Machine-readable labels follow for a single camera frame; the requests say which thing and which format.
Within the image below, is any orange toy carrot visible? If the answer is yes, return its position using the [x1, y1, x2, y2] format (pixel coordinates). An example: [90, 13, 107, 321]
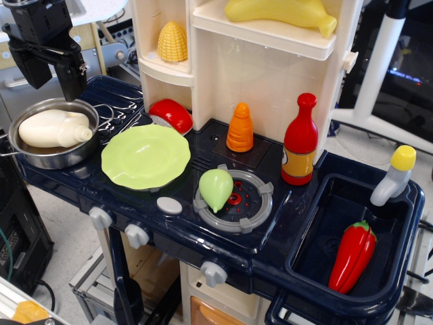
[226, 102, 254, 152]

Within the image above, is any green toy pear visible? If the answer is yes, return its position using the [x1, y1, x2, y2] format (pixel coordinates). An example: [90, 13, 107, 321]
[199, 169, 234, 213]

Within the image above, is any navy toy kitchen counter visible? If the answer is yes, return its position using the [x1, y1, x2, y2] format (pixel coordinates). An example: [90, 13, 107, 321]
[18, 76, 424, 324]

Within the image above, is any grey oval button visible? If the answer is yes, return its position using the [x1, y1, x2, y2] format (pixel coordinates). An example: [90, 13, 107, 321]
[156, 196, 183, 215]

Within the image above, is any stainless steel pot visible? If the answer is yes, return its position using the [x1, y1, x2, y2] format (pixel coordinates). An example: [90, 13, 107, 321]
[1, 98, 114, 169]

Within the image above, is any red toy ketchup bottle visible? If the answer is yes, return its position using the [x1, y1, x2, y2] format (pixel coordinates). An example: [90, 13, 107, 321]
[281, 93, 318, 186]

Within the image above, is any grey left stove knob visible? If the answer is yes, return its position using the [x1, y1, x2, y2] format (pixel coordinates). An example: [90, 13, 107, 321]
[89, 207, 113, 230]

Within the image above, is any red toy chili pepper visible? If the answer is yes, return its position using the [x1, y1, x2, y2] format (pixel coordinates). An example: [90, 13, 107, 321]
[328, 220, 377, 294]

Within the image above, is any light green plastic plate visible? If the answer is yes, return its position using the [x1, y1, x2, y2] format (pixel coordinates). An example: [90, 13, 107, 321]
[101, 125, 191, 190]

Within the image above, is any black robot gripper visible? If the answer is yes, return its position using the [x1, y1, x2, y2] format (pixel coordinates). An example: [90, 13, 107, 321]
[2, 1, 87, 102]

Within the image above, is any cream toy kitchen shelf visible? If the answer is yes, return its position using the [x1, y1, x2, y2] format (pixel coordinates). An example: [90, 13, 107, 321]
[131, 1, 362, 155]

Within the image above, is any grey toy stove burner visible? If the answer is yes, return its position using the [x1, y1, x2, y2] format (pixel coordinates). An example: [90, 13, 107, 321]
[193, 164, 274, 234]

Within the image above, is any grey toy faucet yellow cap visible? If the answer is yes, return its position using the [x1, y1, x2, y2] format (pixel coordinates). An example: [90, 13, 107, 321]
[370, 145, 417, 207]

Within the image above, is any cream toy squash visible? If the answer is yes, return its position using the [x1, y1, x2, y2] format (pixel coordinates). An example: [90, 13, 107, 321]
[18, 109, 93, 148]

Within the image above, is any yellow toy corn cob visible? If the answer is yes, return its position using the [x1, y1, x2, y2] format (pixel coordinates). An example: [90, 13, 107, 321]
[157, 21, 188, 62]

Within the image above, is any grey stove knob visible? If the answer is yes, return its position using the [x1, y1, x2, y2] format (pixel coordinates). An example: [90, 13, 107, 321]
[200, 261, 227, 288]
[124, 223, 150, 249]
[89, 207, 113, 230]

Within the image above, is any grey middle stove knob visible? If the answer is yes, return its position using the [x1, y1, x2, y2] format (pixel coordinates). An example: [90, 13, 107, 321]
[124, 223, 150, 249]

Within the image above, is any grey right stove knob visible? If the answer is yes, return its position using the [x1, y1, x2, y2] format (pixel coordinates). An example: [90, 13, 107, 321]
[200, 261, 227, 288]

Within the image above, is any white stand pole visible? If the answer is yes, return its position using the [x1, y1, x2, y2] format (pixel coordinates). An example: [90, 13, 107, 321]
[332, 1, 432, 154]

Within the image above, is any black computer case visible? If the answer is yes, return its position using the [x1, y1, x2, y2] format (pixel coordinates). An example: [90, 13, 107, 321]
[0, 148, 55, 295]

